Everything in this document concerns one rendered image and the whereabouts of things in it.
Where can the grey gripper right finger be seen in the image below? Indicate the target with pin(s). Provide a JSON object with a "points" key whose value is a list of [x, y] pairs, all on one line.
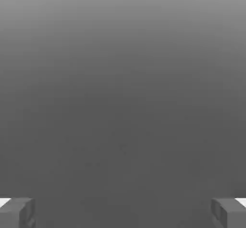
{"points": [[230, 213]]}

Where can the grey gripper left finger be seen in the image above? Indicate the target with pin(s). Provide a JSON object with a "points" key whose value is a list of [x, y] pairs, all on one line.
{"points": [[15, 213]]}

